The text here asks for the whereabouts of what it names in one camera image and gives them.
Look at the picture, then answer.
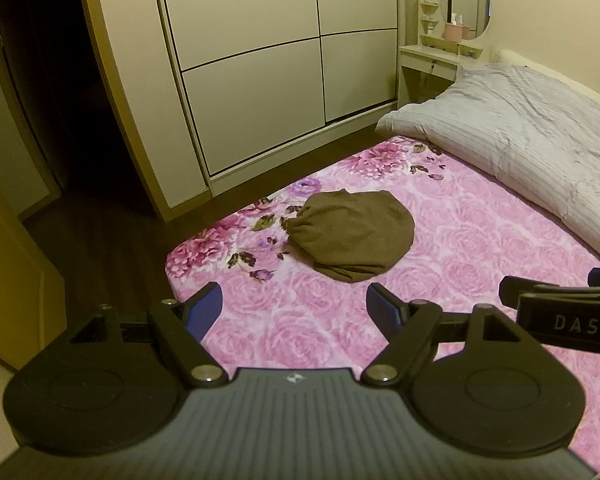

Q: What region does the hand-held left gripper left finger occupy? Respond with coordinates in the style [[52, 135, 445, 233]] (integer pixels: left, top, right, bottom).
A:
[[65, 282, 229, 387]]

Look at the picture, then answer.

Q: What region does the brown long-sleeved shirt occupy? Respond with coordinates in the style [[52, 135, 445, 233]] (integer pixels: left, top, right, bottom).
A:
[[285, 189, 415, 285]]

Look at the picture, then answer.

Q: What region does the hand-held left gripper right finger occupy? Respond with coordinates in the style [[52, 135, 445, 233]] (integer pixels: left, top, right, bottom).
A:
[[361, 282, 531, 387]]

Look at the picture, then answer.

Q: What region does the white pillow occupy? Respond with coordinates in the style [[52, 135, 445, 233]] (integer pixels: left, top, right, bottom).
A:
[[375, 62, 600, 268]]

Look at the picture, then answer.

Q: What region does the pink floral bed sheet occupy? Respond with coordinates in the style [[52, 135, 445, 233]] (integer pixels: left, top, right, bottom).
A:
[[165, 132, 600, 476]]

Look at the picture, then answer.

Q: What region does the white vanity table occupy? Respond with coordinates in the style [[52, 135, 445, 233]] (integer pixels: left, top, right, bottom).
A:
[[397, 42, 491, 108]]

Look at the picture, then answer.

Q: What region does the yellow wooden door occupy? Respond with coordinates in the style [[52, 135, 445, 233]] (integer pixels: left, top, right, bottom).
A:
[[0, 155, 68, 376]]

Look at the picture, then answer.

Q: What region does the cream sliding-door wardrobe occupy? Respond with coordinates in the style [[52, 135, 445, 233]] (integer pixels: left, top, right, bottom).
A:
[[75, 0, 406, 223]]

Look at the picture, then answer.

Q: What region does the white corner shelf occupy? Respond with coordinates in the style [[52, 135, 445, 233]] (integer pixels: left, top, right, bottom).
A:
[[418, 0, 441, 37]]

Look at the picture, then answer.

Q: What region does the round wall mirror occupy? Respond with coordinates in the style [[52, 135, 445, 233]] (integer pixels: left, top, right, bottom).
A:
[[440, 0, 493, 42]]

